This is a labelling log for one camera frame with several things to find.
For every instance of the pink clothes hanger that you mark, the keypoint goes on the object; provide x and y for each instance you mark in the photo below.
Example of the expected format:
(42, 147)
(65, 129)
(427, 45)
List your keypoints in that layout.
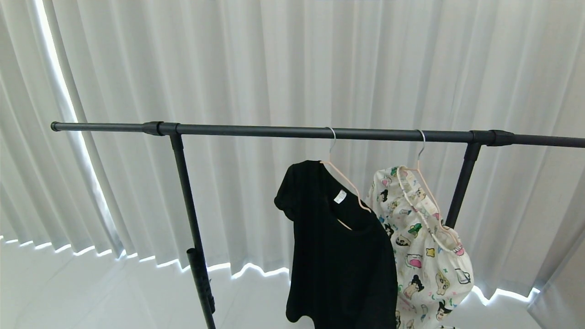
(422, 137)
(332, 132)

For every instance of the black short-sleeved shirt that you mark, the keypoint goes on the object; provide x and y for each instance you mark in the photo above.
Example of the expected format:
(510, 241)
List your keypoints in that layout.
(338, 274)

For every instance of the cream printed garment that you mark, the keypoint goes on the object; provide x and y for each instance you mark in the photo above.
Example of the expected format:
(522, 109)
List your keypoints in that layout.
(425, 274)

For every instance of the black clothes rack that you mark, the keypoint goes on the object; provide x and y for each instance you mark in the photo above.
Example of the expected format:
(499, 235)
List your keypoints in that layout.
(251, 131)

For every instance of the white curtain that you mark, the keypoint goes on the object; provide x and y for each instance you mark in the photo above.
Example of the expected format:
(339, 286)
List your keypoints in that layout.
(274, 59)

